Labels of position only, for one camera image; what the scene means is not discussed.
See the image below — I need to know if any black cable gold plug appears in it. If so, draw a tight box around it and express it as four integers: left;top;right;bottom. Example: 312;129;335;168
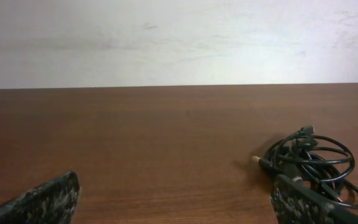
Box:
252;156;295;182

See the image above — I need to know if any black cable small plug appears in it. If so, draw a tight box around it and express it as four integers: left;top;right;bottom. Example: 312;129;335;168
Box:
273;125;356;184

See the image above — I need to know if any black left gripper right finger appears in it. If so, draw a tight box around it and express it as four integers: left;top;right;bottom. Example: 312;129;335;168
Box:
271;174;358;224

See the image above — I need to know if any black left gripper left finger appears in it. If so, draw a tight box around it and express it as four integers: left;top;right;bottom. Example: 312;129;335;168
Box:
0;171;81;224

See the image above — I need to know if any black cable looped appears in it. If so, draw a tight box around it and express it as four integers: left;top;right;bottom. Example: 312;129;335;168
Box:
264;136;358;210

